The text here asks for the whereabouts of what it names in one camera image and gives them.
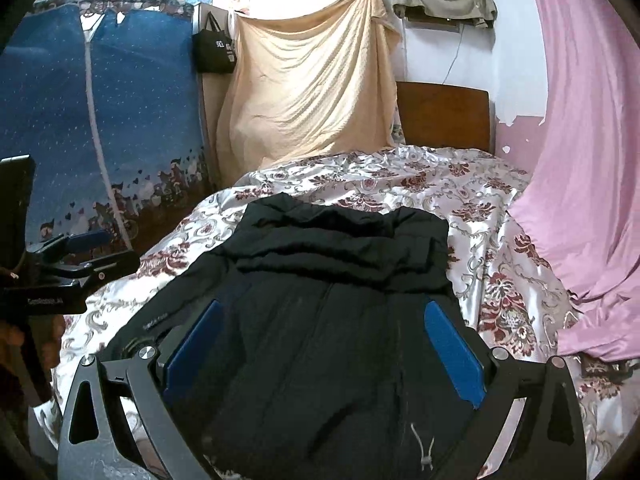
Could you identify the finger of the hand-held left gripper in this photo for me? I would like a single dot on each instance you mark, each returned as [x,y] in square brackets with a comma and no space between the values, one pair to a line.
[90,241]
[110,267]

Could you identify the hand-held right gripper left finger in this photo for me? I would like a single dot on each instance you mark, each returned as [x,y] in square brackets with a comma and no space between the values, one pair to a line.
[192,350]

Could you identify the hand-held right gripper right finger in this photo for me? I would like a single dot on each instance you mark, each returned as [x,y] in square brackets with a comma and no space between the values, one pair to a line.
[452,355]

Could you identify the black jacket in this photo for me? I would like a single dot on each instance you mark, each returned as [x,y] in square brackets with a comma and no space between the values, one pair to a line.
[325,335]

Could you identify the person's left hand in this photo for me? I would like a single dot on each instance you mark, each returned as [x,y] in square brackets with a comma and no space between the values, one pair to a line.
[53,337]

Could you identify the floral satin bedspread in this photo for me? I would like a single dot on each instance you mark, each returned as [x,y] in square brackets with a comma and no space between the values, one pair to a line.
[500,240]

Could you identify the blue printed fabric wardrobe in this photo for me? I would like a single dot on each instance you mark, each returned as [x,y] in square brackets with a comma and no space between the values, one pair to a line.
[140,110]

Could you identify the brown wooden board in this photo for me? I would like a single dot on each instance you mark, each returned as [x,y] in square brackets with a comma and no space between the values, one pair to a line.
[210,110]

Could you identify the black tote bag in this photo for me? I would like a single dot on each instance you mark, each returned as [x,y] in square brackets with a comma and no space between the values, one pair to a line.
[212,52]

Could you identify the pink curtain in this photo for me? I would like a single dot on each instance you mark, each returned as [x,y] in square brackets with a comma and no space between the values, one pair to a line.
[590,160]

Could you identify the brown wooden headboard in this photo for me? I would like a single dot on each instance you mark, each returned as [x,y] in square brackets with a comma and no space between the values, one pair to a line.
[440,115]

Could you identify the beige hanging cloth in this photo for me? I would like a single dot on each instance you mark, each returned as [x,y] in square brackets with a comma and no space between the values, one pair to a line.
[310,90]

